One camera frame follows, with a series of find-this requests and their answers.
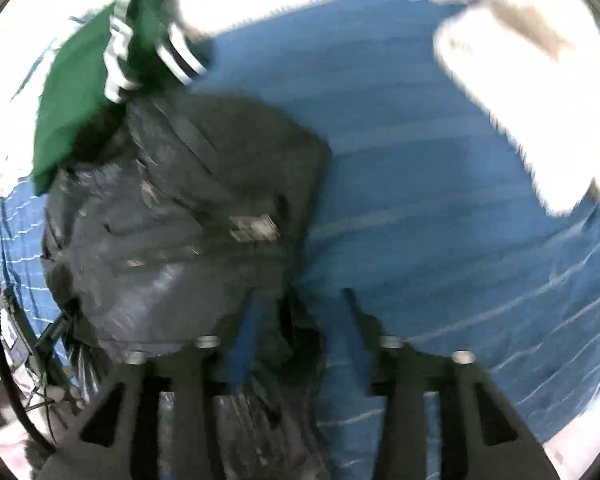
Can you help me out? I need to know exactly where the blue striped bed sheet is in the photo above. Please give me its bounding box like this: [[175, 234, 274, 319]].
[[0, 0, 600, 479]]

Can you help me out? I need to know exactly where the black cable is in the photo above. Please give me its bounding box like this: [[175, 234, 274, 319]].
[[0, 263, 56, 453]]

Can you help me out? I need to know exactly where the white fluffy blanket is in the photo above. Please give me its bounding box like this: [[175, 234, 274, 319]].
[[432, 4, 600, 217]]

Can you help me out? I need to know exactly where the green folded varsity jacket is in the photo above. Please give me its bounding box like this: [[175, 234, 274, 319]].
[[31, 0, 211, 195]]

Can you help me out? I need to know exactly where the black leather jacket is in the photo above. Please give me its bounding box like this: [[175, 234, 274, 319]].
[[40, 90, 333, 480]]

